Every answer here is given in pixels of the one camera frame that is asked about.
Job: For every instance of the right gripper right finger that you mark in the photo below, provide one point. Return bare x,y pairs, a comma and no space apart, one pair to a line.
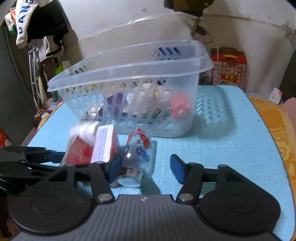
192,175

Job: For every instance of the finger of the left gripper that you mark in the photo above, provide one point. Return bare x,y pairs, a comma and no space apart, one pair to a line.
36,159
26,150

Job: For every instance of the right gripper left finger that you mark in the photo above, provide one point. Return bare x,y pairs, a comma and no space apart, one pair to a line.
61,186

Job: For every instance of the red packet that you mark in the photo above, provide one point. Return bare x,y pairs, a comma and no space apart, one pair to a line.
78,152

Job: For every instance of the pink tissue pack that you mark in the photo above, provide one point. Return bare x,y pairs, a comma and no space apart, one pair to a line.
106,144

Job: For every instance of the small bottle red label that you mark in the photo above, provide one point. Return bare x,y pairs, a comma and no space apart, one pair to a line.
137,157

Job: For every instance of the purple box in basket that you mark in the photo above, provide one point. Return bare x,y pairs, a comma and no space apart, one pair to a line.
117,105

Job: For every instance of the translucent plastic basket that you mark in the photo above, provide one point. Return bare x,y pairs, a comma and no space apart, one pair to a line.
160,80

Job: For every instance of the red gift box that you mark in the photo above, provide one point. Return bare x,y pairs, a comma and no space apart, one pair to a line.
229,67

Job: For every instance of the black white hanging garment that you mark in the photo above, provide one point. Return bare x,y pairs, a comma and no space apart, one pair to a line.
41,21

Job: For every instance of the black wall charger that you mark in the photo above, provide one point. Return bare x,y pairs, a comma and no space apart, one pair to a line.
197,28

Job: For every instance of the hanging brown bag with rope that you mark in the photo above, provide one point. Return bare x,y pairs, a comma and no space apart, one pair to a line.
191,7

